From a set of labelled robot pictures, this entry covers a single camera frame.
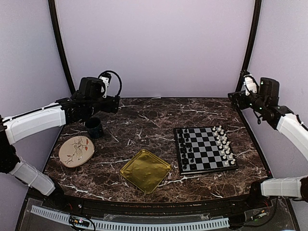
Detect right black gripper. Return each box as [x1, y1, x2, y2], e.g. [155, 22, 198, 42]
[229, 90, 267, 114]

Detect black silver chess board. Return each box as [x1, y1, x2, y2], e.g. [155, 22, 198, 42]
[173, 127, 238, 175]

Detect gold square tray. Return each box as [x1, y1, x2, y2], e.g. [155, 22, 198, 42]
[120, 149, 171, 194]

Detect black chess pieces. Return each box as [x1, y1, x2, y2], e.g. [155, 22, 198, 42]
[176, 128, 197, 173]

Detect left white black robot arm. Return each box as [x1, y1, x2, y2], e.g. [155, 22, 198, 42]
[0, 70, 121, 210]

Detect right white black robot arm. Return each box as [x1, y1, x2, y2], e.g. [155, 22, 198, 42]
[228, 74, 308, 209]

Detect white chess pieces row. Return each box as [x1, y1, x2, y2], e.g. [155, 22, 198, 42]
[212, 125, 236, 167]

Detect dark blue mug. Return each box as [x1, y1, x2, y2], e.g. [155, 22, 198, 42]
[85, 117, 104, 139]

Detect round painted wooden plate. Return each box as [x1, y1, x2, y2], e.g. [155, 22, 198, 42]
[58, 136, 95, 168]

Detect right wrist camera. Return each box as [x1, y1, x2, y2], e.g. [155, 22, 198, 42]
[241, 70, 258, 96]

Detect right black frame post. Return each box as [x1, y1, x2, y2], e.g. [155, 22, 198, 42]
[235, 0, 262, 91]

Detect black frame post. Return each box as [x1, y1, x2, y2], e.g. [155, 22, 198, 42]
[235, 0, 262, 91]
[48, 0, 76, 95]

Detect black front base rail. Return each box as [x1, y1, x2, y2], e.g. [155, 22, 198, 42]
[24, 186, 272, 218]

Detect left black frame post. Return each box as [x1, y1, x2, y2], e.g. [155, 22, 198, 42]
[48, 0, 76, 95]

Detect white slotted cable duct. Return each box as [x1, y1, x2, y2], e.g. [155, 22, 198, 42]
[30, 205, 230, 231]

